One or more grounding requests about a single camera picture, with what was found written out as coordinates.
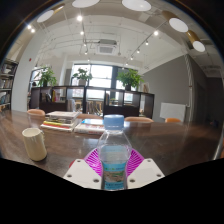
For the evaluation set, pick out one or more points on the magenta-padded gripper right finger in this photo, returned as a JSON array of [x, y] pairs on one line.
[[146, 173]]

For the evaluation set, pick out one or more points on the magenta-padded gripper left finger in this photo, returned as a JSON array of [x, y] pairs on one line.
[[81, 173]]

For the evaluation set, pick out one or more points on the clear blue-capped water bottle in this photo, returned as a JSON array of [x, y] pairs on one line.
[[114, 156]]

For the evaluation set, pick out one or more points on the flat round red coaster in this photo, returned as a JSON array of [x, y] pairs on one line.
[[72, 163]]

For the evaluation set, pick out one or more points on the low pile of magazines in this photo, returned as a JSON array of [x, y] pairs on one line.
[[89, 126]]

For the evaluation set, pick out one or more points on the cream paper cup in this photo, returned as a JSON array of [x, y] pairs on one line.
[[35, 145]]

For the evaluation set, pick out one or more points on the tall stack of books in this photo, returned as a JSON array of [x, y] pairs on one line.
[[60, 120]]

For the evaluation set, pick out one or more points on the low black shelf unit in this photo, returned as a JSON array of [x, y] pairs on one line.
[[96, 105]]

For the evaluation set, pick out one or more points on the orange chairs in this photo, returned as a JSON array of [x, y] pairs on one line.
[[36, 112]]

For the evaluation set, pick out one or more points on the large potted green plant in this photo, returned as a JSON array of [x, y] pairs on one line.
[[130, 78]]

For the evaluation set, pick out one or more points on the small potted green plant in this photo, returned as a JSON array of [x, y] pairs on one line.
[[81, 75]]

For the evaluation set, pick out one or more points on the bushy potted green plant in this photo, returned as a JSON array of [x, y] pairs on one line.
[[47, 77]]

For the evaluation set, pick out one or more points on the white ceiling air conditioner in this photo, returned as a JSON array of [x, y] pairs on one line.
[[107, 48]]

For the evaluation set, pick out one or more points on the round white ceiling lamps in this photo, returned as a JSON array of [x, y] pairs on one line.
[[178, 24]]

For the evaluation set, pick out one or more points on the small ceiling spotlights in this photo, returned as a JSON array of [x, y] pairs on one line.
[[79, 18]]

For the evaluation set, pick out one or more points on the tall wall bookshelf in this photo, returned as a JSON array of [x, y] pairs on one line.
[[6, 83]]

